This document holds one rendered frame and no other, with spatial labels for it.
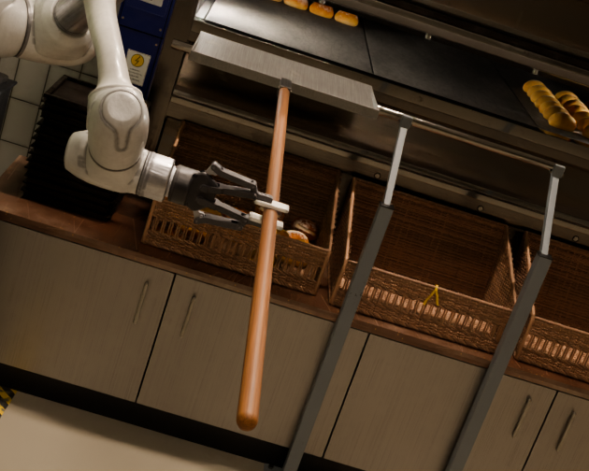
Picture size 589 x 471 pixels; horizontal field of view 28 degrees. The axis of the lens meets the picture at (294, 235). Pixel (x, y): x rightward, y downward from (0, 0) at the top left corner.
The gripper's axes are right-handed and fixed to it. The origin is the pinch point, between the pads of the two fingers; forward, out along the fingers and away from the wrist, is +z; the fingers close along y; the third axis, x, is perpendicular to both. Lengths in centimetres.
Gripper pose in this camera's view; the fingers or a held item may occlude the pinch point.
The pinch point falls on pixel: (269, 212)
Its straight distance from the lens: 232.8
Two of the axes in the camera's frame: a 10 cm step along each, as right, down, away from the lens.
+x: -0.2, 3.8, -9.3
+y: -3.1, 8.8, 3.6
